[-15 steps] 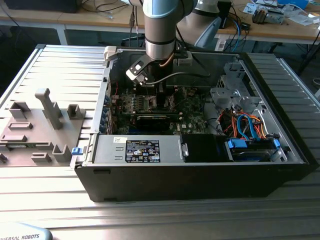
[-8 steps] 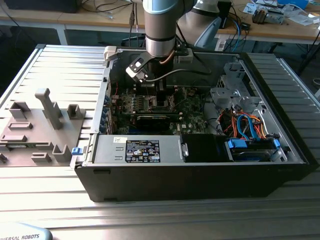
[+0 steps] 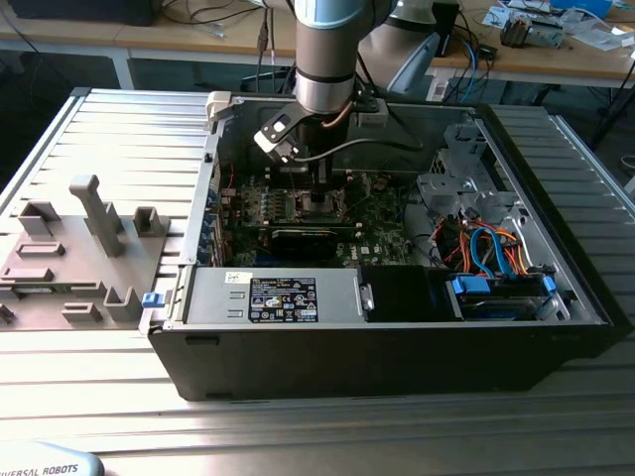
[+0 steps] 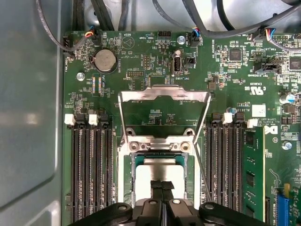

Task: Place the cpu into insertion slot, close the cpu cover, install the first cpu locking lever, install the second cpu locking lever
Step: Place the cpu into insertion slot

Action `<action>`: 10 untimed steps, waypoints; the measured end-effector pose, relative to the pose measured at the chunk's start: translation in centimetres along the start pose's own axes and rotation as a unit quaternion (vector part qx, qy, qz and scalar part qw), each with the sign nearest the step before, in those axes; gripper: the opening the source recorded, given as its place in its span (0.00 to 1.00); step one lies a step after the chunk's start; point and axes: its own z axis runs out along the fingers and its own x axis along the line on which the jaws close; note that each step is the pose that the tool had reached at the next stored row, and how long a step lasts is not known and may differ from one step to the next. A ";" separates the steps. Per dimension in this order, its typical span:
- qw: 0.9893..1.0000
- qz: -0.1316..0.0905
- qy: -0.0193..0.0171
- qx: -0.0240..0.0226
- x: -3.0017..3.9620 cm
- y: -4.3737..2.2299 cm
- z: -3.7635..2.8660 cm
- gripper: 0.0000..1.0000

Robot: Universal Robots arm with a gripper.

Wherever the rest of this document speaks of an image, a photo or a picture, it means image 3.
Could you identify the black drive bay box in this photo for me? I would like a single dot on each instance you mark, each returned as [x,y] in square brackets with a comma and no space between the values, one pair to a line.
[397,295]

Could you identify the small silver metal bracket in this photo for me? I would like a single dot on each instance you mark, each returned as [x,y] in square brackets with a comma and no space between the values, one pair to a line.
[367,297]

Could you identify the small blue case latch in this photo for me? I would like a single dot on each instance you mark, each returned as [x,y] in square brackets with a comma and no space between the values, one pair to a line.
[153,300]

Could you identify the grey Universal Robots teach pendant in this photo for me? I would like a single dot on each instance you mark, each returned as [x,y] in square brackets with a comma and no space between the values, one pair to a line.
[44,463]

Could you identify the beige case latch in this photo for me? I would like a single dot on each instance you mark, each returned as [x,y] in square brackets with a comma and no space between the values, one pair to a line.
[218,106]

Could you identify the light wooden desk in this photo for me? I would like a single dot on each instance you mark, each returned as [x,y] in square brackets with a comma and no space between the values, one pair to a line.
[541,64]
[149,37]

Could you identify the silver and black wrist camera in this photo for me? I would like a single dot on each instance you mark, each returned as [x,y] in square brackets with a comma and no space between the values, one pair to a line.
[275,136]

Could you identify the pale grey slanted stand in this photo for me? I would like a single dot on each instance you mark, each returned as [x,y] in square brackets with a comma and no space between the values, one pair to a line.
[419,62]

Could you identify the grey parts rack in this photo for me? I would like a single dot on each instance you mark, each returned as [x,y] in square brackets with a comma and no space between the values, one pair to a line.
[74,277]

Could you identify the grey metal drive cage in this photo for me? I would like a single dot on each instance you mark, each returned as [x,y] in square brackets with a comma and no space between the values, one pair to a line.
[449,191]

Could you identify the CPU socket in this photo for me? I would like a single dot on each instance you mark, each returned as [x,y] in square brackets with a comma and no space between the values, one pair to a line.
[300,216]

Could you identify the black open PC case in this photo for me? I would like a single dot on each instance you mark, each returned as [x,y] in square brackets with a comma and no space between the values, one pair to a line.
[347,362]

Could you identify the black graphics card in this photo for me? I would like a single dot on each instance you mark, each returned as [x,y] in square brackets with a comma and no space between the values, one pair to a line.
[302,243]

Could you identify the dark CPU cooler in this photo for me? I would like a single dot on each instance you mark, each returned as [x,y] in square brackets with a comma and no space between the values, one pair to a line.
[516,32]

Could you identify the blue box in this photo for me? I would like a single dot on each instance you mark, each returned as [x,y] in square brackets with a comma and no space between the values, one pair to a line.
[585,6]

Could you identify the green motherboard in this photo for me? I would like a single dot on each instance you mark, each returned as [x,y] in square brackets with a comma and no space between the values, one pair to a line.
[384,233]

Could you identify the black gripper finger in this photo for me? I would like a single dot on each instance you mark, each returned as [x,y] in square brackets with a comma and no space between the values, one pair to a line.
[316,181]
[326,181]

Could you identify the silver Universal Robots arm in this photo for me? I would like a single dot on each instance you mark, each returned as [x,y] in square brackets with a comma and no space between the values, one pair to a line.
[325,49]

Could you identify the black monitor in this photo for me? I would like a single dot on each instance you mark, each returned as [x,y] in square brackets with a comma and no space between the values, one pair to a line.
[79,10]

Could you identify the hard disk in blue carrier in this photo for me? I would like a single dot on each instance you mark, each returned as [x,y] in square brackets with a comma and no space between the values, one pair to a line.
[471,286]

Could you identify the grey power supply with label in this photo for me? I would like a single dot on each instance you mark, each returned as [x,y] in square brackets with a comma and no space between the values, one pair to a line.
[213,297]

